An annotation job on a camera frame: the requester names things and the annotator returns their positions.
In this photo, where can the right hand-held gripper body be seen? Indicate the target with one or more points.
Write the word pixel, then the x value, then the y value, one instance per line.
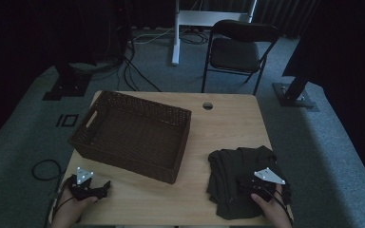
pixel 263 182

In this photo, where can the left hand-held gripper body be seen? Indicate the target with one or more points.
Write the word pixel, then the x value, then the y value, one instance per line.
pixel 83 183

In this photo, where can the dark garment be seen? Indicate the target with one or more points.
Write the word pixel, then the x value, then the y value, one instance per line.
pixel 231 171

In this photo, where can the brown wicker basket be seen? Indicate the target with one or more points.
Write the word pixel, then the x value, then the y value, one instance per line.
pixel 133 139

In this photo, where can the person's left hand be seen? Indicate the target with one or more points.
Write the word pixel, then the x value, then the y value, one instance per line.
pixel 71 210

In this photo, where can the person's right hand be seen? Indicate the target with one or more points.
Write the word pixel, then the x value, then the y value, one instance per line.
pixel 274 210

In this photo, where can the black stand base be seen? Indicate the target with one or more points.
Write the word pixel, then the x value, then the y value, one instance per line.
pixel 66 85
pixel 293 95

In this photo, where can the black folding chair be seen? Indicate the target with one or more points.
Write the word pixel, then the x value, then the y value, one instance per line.
pixel 234 53

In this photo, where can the dark curtain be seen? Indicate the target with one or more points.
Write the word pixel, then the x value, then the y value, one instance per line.
pixel 285 15

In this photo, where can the white metal stand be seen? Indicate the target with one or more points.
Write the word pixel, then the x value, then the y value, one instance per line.
pixel 196 19

